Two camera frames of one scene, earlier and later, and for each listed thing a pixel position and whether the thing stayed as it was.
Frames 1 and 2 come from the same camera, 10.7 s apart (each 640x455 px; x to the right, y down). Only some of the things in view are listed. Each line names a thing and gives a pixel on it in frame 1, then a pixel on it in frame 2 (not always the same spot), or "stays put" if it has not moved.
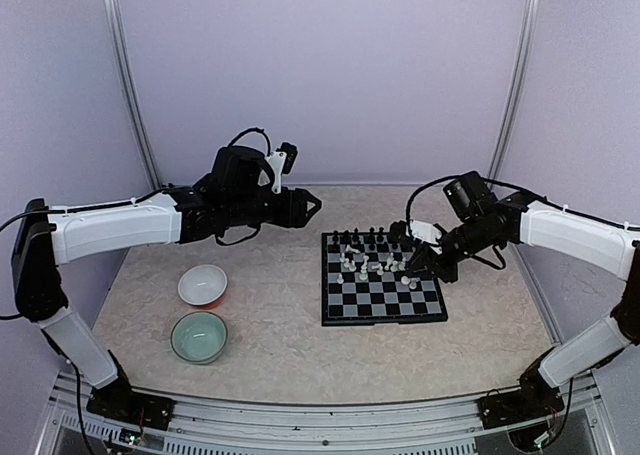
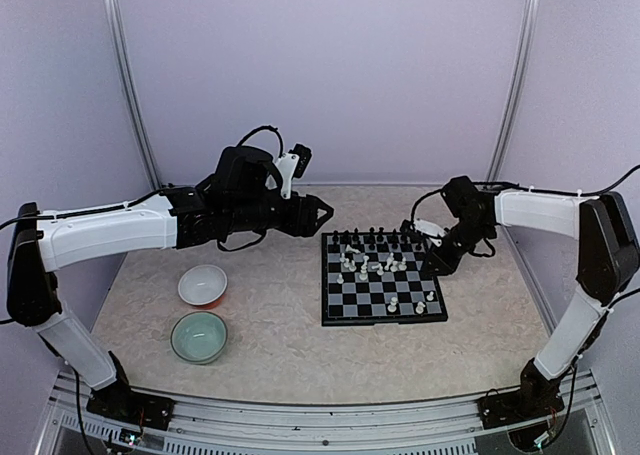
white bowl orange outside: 203,286 stays put
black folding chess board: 365,281 stays put
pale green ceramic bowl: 199,337 stays put
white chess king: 364,276 -> 392,307
